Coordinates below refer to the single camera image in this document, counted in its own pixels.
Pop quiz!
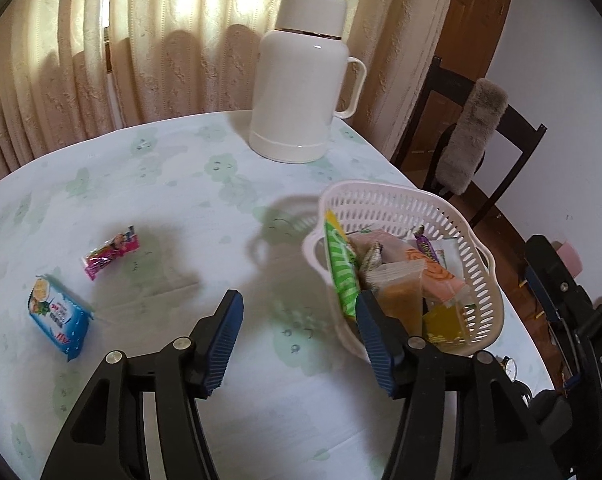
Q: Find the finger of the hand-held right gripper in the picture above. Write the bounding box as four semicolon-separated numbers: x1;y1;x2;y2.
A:
524;234;593;343

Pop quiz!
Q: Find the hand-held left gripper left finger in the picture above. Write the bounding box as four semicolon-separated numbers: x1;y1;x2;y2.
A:
40;289;245;480

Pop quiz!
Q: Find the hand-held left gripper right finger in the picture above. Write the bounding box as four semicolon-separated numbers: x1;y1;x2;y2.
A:
355;290;564;480

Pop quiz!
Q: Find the brown snack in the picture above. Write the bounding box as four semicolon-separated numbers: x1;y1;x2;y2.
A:
368;263;425;335

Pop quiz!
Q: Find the yellow snack packet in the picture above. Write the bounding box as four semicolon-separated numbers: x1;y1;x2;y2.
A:
423;305;470;347

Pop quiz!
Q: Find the white plastic basket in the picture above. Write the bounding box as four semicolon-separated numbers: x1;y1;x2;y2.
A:
302;180;506;359

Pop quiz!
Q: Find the green striped snack packet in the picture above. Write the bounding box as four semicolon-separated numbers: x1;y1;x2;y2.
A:
323;211;361;320

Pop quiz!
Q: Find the silver candy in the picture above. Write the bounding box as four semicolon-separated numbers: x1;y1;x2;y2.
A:
360;241;385;287

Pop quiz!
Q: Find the orange swirl snack packet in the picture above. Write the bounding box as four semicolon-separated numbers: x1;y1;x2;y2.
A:
405;247;471;307

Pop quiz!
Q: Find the pale printed snack packet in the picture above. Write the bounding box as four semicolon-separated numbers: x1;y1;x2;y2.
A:
348;229;413;267

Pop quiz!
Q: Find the white green snack packet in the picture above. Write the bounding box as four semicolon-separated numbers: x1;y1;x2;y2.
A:
433;237;463;272

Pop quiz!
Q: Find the purple candy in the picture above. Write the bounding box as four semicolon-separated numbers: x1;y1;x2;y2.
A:
413;227;440;264

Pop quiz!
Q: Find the pink object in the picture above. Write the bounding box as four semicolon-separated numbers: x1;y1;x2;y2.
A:
551;240;585;277

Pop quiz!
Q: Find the wristwatch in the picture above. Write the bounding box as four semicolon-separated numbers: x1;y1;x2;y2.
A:
498;355;520;384

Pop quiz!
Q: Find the pink candy packet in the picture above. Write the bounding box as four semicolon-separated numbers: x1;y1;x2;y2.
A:
82;225;141;282

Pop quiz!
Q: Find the dark wooden chair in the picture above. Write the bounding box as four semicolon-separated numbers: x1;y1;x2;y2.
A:
391;55;550;232

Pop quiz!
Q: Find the grey fur chair cushion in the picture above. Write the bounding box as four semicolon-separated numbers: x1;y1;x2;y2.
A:
439;78;510;195

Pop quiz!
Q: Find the blue snack packet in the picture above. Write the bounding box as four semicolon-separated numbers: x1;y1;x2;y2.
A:
28;275;94;363

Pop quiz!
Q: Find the white thermos jug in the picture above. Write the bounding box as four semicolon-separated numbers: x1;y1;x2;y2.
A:
249;0;367;164

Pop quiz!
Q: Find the brown wooden door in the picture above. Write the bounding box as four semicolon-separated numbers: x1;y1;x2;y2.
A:
395;0;515;157

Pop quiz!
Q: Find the beige curtain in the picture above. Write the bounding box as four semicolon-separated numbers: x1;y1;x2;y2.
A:
0;0;463;192

